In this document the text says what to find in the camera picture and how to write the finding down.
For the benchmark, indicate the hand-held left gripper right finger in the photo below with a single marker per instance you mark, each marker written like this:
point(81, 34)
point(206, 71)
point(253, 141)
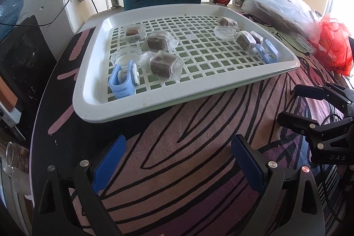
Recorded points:
point(249, 167)

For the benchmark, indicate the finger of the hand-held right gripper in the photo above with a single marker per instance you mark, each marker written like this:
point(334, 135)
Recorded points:
point(293, 118)
point(309, 92)

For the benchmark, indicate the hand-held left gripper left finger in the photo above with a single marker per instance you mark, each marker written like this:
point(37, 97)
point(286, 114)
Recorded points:
point(106, 164)

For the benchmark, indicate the blue plastic clip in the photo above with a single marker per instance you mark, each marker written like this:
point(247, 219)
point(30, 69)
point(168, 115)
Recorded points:
point(121, 86)
point(268, 56)

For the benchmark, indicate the white perforated plastic tray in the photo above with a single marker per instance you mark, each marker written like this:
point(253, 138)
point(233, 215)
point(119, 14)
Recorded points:
point(91, 103)

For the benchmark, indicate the brown snack cube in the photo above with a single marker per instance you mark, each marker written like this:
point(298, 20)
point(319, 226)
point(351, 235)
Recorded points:
point(244, 41)
point(257, 37)
point(163, 64)
point(132, 31)
point(157, 42)
point(225, 21)

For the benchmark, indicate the clear round plastic lid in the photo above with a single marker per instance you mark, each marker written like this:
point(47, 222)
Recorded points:
point(224, 32)
point(124, 56)

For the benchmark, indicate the clear plastic packaging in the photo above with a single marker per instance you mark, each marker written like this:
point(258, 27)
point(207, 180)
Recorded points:
point(302, 43)

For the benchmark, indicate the red plastic bag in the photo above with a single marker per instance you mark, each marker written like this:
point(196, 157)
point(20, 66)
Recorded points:
point(334, 42)

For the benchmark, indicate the light green plastic tray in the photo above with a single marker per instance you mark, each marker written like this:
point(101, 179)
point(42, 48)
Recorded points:
point(249, 84)

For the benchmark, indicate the clear plastic bag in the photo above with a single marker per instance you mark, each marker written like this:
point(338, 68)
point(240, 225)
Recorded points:
point(282, 3)

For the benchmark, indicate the clear glass jar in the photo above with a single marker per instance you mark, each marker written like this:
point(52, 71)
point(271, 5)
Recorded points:
point(13, 155)

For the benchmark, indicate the white power strip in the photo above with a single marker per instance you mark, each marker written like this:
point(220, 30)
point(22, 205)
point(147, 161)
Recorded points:
point(11, 117)

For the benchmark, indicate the brown wooden box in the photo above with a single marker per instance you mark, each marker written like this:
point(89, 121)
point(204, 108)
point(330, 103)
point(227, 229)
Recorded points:
point(5, 95)

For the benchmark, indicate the black water dispenser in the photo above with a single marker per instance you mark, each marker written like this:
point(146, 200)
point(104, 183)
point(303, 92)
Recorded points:
point(27, 59)

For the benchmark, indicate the blue water jug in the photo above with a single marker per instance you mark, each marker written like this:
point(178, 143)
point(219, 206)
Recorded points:
point(9, 9)

